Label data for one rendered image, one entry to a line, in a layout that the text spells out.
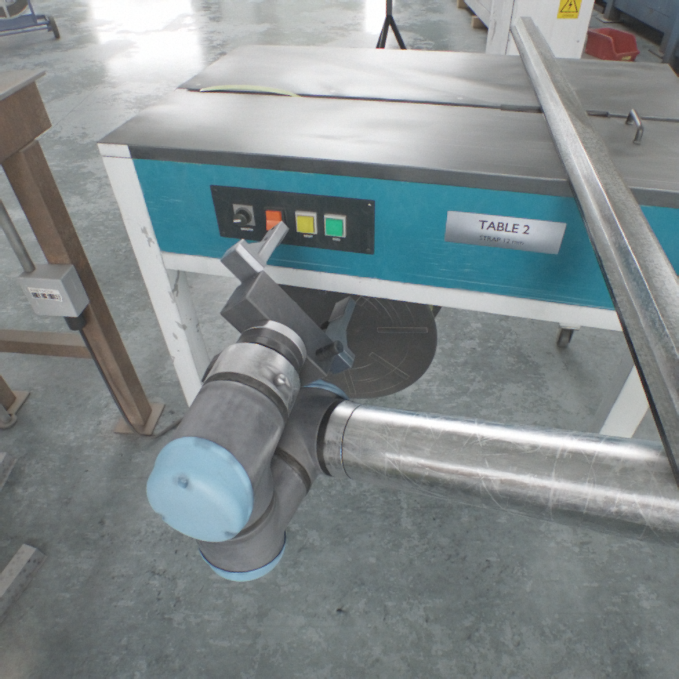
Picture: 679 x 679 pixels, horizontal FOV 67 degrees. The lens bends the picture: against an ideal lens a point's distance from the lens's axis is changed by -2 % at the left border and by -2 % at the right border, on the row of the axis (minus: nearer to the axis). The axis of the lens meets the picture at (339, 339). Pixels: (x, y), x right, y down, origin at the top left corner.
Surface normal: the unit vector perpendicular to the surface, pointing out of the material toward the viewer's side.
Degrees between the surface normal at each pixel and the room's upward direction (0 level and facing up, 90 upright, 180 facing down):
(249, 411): 34
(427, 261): 90
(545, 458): 24
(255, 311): 90
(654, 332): 75
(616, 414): 90
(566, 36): 90
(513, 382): 0
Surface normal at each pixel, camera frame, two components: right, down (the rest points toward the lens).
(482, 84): -0.03, -0.73
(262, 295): 0.73, -0.35
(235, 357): -0.27, -0.75
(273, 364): 0.49, -0.54
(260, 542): 0.69, 0.48
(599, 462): -0.41, -0.58
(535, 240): -0.26, 0.66
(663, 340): -0.96, -0.27
